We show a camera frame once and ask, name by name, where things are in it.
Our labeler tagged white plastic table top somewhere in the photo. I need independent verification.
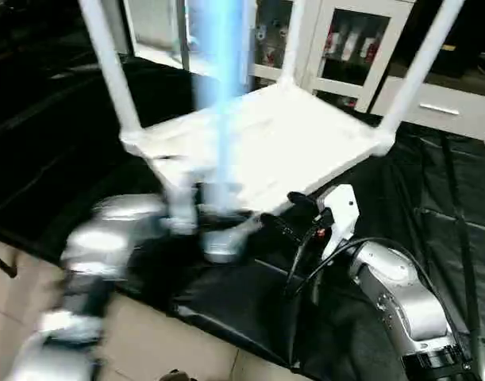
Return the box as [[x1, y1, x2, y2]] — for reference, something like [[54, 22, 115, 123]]
[[118, 83, 396, 241]]

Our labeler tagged white glass door cabinet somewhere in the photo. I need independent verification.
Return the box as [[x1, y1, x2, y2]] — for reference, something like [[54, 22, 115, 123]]
[[242, 0, 414, 114]]

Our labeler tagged white drawer unit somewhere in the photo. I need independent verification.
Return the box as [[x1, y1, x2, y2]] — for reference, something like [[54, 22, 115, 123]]
[[369, 77, 485, 142]]

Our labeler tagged black table mat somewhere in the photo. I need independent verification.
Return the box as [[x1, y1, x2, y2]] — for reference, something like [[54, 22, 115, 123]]
[[0, 52, 485, 381]]

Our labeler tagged black metal table leg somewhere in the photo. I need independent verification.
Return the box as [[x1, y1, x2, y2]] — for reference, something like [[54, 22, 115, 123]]
[[0, 249, 20, 279]]

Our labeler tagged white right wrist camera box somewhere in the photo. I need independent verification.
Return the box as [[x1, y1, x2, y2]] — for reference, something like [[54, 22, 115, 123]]
[[317, 183, 361, 260]]

